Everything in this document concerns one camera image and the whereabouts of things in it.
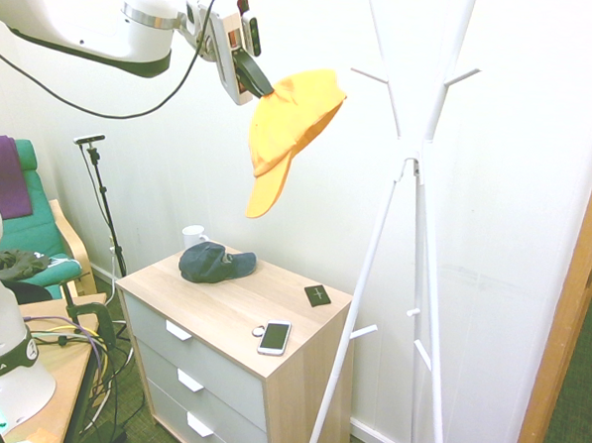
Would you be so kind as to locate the black stereo camera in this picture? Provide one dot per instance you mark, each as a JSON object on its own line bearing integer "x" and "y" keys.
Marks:
{"x": 89, "y": 139}

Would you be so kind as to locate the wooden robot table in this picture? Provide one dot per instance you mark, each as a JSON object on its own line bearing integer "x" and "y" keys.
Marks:
{"x": 64, "y": 373}

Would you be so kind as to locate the white mug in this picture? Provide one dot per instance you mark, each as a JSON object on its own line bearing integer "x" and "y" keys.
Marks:
{"x": 193, "y": 236}

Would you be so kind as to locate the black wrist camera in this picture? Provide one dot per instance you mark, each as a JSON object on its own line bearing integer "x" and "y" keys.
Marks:
{"x": 252, "y": 34}

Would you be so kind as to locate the purple cloth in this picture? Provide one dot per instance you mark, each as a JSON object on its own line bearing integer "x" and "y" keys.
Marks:
{"x": 3, "y": 176}

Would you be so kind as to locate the white coat rack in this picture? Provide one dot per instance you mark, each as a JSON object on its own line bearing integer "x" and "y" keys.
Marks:
{"x": 419, "y": 153}

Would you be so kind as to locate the grey drawer front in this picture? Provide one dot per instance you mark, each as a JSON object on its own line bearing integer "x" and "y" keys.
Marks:
{"x": 167, "y": 398}
{"x": 166, "y": 423}
{"x": 219, "y": 366}

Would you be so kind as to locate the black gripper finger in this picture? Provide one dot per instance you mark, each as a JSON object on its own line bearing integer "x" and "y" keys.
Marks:
{"x": 251, "y": 73}

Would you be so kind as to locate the yellow baseball cap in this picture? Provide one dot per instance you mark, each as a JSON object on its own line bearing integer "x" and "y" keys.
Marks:
{"x": 281, "y": 121}

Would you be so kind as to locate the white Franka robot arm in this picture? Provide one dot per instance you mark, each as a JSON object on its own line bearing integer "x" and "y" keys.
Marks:
{"x": 88, "y": 27}

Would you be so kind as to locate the dark crumpled clothes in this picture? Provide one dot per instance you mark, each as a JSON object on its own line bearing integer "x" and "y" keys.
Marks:
{"x": 21, "y": 262}

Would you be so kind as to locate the wooden door frame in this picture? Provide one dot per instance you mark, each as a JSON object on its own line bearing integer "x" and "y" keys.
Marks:
{"x": 564, "y": 320}

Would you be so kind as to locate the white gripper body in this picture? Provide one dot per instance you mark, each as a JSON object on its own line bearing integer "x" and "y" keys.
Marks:
{"x": 227, "y": 59}

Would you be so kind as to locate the light wood drawer chest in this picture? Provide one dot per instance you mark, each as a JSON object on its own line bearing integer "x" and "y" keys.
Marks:
{"x": 252, "y": 308}

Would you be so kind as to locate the dark green clamp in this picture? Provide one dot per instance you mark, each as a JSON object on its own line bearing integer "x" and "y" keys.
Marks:
{"x": 97, "y": 315}

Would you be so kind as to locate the white smartphone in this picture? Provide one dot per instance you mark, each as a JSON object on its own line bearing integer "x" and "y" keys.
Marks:
{"x": 274, "y": 337}

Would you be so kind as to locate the dark blue baseball cap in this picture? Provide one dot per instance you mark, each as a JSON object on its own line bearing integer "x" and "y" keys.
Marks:
{"x": 214, "y": 264}

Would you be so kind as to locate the green armchair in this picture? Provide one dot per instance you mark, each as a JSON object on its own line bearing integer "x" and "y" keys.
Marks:
{"x": 37, "y": 233}

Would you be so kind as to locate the black tripod stand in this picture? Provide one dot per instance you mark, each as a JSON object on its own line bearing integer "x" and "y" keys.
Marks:
{"x": 105, "y": 206}

